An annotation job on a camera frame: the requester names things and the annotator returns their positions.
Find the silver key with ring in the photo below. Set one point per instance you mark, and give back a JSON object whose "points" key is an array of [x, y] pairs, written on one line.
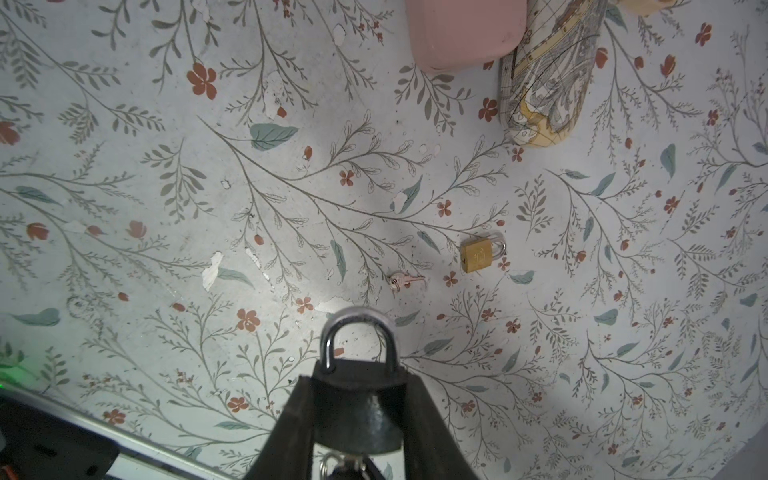
{"points": [[335, 466]]}

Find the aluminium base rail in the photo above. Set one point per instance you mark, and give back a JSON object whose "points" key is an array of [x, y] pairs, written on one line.
{"points": [[45, 439]]}

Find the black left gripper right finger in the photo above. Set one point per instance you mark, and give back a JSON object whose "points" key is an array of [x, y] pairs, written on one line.
{"points": [[430, 451]]}

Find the small brass padlock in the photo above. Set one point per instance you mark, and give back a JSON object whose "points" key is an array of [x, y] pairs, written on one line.
{"points": [[479, 253]]}

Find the black padlock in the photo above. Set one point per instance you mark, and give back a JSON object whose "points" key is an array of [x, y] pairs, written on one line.
{"points": [[359, 405]]}

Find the map print glasses case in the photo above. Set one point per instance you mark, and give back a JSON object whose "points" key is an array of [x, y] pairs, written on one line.
{"points": [[544, 81]]}

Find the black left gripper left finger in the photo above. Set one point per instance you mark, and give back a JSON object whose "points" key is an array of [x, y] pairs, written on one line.
{"points": [[287, 453]]}

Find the small silver key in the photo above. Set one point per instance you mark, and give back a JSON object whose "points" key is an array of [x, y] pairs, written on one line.
{"points": [[400, 280]]}

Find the pink glasses case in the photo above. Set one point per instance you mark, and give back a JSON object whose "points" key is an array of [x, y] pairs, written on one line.
{"points": [[451, 35]]}

